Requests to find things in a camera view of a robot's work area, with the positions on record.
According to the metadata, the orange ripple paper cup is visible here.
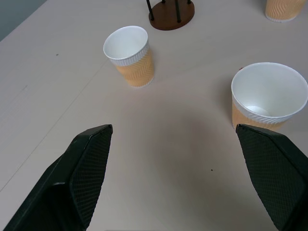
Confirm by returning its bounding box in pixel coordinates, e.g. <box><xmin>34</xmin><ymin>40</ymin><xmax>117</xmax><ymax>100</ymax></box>
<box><xmin>231</xmin><ymin>62</ymin><xmax>308</xmax><ymax>132</ymax></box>
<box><xmin>103</xmin><ymin>26</ymin><xmax>155</xmax><ymax>89</ymax></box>
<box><xmin>265</xmin><ymin>0</ymin><xmax>306</xmax><ymax>24</ymax></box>

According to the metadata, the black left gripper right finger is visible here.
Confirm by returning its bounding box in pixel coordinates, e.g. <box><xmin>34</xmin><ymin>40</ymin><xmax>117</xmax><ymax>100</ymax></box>
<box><xmin>235</xmin><ymin>123</ymin><xmax>308</xmax><ymax>231</ymax></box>

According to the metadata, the brown wooden cup holder stand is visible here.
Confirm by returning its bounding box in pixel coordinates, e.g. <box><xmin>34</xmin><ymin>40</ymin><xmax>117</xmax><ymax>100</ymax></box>
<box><xmin>145</xmin><ymin>0</ymin><xmax>195</xmax><ymax>31</ymax></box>

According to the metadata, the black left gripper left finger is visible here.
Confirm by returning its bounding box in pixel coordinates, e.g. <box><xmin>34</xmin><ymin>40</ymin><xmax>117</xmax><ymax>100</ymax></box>
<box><xmin>3</xmin><ymin>124</ymin><xmax>114</xmax><ymax>231</ymax></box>

